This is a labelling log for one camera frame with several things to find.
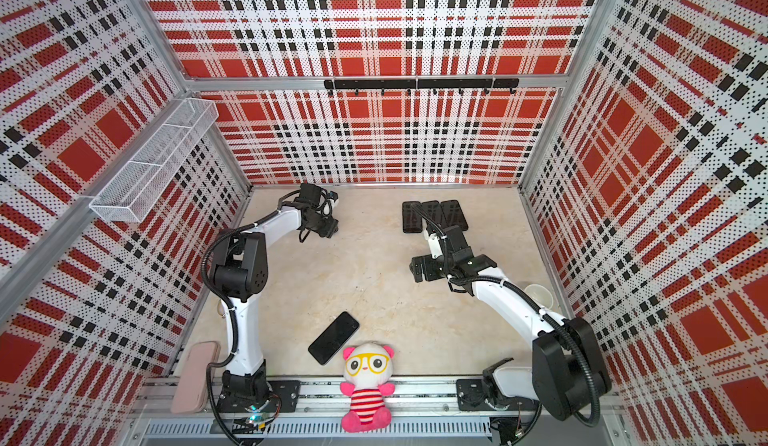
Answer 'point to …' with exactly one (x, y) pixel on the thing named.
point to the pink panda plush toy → (367, 368)
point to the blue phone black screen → (333, 338)
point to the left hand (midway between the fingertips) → (328, 228)
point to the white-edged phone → (454, 215)
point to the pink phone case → (191, 393)
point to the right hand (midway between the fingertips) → (427, 265)
